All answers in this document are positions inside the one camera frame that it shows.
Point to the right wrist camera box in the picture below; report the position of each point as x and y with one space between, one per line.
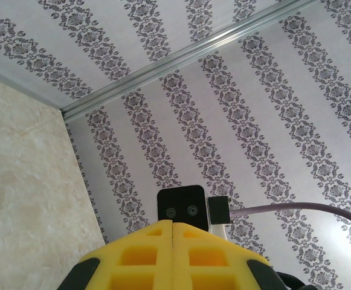
182 199

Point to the aluminium corner post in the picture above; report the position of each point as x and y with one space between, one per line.
163 69

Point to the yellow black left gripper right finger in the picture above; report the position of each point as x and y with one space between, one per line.
181 259

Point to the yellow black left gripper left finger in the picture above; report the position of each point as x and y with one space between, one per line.
163 259

